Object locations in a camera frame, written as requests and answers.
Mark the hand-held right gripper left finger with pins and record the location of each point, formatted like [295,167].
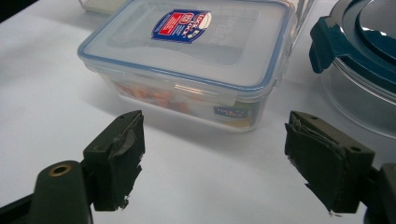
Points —
[118,161]

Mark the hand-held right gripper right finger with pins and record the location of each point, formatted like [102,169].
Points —
[323,168]

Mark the round container dark teal lid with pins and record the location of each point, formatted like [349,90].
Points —
[358,62]

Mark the clear plastic food container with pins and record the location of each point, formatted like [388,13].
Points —
[193,62]

